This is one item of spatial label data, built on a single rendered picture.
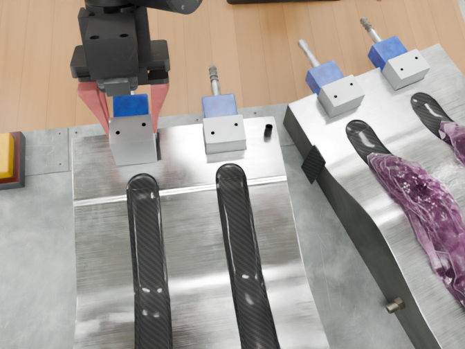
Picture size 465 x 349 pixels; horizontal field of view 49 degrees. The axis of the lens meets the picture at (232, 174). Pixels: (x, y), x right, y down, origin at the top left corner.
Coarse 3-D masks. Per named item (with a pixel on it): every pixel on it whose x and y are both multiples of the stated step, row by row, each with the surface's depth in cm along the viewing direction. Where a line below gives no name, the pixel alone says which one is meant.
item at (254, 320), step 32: (128, 192) 61; (224, 192) 62; (160, 224) 60; (224, 224) 60; (160, 256) 59; (256, 256) 59; (160, 288) 58; (256, 288) 58; (160, 320) 55; (256, 320) 55
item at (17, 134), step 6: (12, 132) 72; (18, 132) 72; (18, 138) 71; (18, 144) 71; (18, 150) 70; (18, 156) 70; (18, 162) 70; (18, 168) 69; (18, 174) 69; (0, 180) 69; (6, 180) 69; (12, 180) 69; (18, 180) 69
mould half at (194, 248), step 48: (96, 144) 64; (192, 144) 64; (96, 192) 61; (192, 192) 62; (288, 192) 62; (96, 240) 59; (192, 240) 60; (288, 240) 60; (96, 288) 57; (192, 288) 57; (288, 288) 57; (96, 336) 53; (192, 336) 53; (288, 336) 53
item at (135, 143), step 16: (128, 96) 62; (144, 96) 62; (128, 112) 61; (144, 112) 61; (112, 128) 58; (128, 128) 59; (144, 128) 59; (112, 144) 58; (128, 144) 58; (144, 144) 59; (128, 160) 61; (144, 160) 62
